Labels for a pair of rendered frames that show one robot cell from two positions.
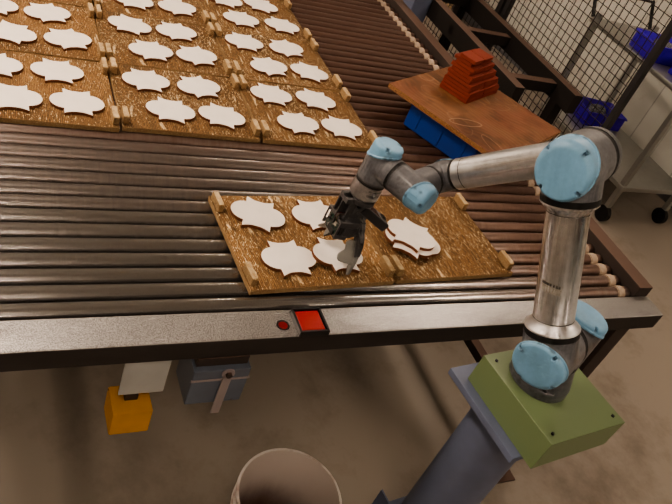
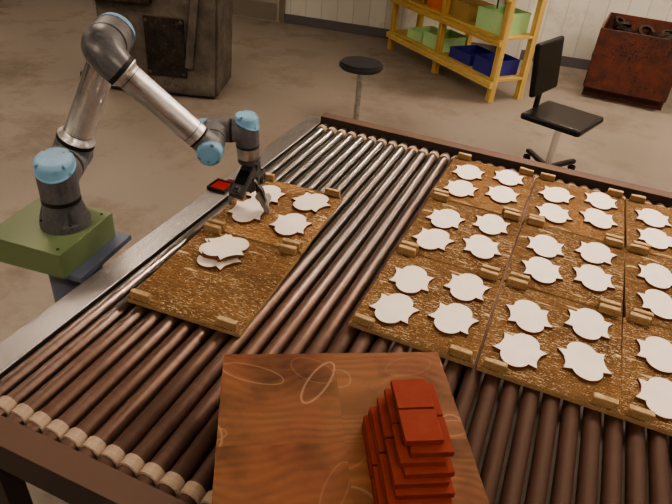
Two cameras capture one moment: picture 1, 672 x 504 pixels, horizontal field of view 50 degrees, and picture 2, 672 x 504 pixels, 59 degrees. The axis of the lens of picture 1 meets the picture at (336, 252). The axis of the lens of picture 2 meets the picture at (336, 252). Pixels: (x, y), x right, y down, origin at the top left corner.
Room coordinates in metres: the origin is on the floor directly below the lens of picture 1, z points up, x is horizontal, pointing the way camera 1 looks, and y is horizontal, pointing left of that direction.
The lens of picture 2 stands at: (3.11, -0.73, 2.00)
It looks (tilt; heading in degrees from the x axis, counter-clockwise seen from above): 34 degrees down; 146
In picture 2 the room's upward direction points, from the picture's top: 5 degrees clockwise
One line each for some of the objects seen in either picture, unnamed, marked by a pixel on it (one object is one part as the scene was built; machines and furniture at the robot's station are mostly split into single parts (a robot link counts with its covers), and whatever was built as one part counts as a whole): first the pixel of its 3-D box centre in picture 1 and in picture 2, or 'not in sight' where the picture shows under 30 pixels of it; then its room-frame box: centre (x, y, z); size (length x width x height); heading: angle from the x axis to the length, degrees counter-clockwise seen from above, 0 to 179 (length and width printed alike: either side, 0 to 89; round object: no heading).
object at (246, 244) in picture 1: (300, 240); (277, 212); (1.50, 0.10, 0.93); 0.41 x 0.35 x 0.02; 129
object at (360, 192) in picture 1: (366, 189); (247, 151); (1.47, -0.01, 1.17); 0.08 x 0.08 x 0.05
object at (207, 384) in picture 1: (213, 372); not in sight; (1.11, 0.15, 0.77); 0.14 x 0.11 x 0.18; 126
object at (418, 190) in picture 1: (415, 187); (214, 132); (1.45, -0.11, 1.24); 0.11 x 0.11 x 0.08; 63
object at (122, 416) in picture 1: (133, 388); not in sight; (1.00, 0.29, 0.74); 0.09 x 0.08 x 0.24; 126
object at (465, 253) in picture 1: (428, 236); (219, 276); (1.76, -0.23, 0.93); 0.41 x 0.35 x 0.02; 129
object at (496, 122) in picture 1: (477, 109); (344, 445); (2.51, -0.26, 1.03); 0.50 x 0.50 x 0.02; 65
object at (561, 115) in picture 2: not in sight; (560, 116); (0.44, 2.97, 0.50); 0.64 x 0.64 x 1.01
